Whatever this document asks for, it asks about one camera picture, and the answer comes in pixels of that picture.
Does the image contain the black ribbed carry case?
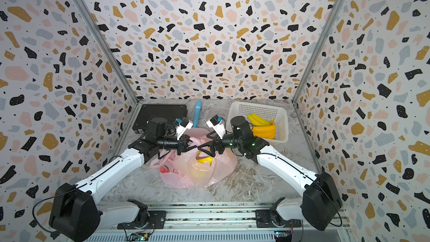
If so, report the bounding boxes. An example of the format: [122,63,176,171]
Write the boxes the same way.
[132,104,188,134]

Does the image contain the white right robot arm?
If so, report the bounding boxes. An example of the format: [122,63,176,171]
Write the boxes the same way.
[198,115,342,231]

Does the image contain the yellow banana bunch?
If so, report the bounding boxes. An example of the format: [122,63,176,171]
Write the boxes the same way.
[252,124,277,140]
[196,151,213,166]
[247,113,274,127]

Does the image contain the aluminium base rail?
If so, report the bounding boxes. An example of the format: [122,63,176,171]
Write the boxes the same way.
[88,202,355,242]

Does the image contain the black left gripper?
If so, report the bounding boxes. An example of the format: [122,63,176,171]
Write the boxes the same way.
[157,134,202,157]

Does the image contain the pink plastic bag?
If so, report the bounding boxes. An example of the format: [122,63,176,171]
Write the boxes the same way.
[151,149,237,189]

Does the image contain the white perforated plastic basket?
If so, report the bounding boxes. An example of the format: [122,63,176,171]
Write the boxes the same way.
[226,102,289,145]

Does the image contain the blue cylindrical tube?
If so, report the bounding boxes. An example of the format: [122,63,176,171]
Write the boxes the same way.
[193,100,202,128]

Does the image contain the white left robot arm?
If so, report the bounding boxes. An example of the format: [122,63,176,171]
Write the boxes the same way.
[49,117,193,242]

